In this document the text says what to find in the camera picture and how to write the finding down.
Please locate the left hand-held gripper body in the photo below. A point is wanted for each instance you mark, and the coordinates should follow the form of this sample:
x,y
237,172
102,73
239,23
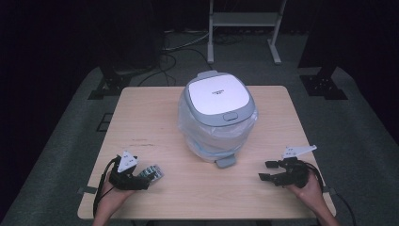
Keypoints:
x,y
127,163

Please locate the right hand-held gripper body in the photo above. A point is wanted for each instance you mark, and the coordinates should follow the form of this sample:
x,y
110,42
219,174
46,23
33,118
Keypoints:
x,y
293,172

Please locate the silver pill blister pack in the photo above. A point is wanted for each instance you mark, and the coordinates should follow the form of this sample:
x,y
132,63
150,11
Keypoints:
x,y
155,171

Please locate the white and grey pedal trash can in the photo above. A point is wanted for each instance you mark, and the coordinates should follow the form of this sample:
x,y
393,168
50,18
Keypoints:
x,y
219,94

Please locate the person's right hand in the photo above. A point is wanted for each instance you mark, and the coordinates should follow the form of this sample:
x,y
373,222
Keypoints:
x,y
309,193

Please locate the person's left hand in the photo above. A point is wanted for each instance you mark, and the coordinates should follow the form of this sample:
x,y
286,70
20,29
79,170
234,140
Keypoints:
x,y
114,196

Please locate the grey table clip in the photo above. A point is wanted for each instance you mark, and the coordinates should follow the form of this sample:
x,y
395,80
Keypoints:
x,y
87,190
328,189

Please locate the dark floor hatch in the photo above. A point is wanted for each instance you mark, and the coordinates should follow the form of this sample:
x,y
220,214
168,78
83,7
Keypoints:
x,y
104,122

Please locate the clear plastic bin liner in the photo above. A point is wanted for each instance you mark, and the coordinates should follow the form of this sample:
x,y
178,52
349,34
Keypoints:
x,y
213,138

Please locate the black stand base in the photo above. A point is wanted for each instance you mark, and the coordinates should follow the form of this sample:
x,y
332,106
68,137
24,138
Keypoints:
x,y
323,84
108,88

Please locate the white metal stand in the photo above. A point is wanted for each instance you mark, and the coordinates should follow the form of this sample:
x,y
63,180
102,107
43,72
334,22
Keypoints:
x,y
244,19

